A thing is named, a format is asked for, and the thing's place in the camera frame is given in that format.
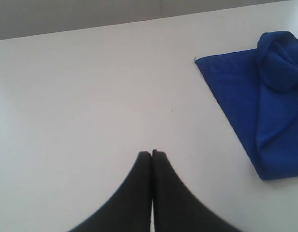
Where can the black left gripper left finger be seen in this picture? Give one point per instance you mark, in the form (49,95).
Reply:
(129,208)

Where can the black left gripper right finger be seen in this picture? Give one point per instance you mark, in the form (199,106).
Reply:
(175,208)

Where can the blue towel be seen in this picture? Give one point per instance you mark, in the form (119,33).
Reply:
(257,90)

